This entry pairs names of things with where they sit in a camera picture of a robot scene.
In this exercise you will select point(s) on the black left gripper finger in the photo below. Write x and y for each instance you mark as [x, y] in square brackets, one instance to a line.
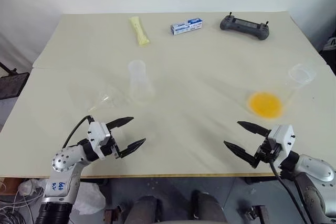
[132, 148]
[122, 121]

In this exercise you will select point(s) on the pale yellow tube pouch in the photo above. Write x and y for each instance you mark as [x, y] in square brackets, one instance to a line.
[140, 32]

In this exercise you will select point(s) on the black stand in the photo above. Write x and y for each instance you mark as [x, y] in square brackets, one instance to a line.
[11, 85]

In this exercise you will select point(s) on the white plastic bag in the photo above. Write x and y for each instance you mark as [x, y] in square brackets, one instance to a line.
[86, 197]

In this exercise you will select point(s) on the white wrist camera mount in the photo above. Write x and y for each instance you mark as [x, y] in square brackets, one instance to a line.
[97, 136]
[282, 140]

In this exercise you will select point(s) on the blue and white box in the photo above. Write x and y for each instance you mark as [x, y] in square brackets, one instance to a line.
[186, 26]

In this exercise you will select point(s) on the dark grey remote controller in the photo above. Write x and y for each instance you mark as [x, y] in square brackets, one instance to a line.
[244, 27]

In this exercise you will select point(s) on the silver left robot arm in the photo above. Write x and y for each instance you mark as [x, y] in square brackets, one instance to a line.
[67, 157]

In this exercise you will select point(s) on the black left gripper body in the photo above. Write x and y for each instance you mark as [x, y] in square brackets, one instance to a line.
[111, 148]

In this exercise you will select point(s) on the large clear plastic beaker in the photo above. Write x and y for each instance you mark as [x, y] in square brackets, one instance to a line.
[266, 104]

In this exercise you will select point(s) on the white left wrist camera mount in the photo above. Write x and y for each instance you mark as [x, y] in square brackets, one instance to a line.
[97, 136]

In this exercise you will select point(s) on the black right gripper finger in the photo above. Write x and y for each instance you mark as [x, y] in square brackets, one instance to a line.
[241, 151]
[253, 128]

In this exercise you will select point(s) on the clear plastic funnel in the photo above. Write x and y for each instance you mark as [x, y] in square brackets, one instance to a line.
[101, 101]

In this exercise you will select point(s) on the dark bag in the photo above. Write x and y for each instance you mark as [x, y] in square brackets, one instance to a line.
[329, 48]

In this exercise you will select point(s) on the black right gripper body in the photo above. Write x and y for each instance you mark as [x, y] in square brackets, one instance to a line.
[266, 151]

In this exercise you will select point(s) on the dark rounded shape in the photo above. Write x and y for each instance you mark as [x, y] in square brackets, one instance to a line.
[208, 205]
[143, 208]

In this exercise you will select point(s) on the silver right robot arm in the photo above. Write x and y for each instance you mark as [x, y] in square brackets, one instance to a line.
[315, 171]

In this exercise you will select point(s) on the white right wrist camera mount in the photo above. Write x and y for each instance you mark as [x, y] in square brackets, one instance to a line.
[282, 140]

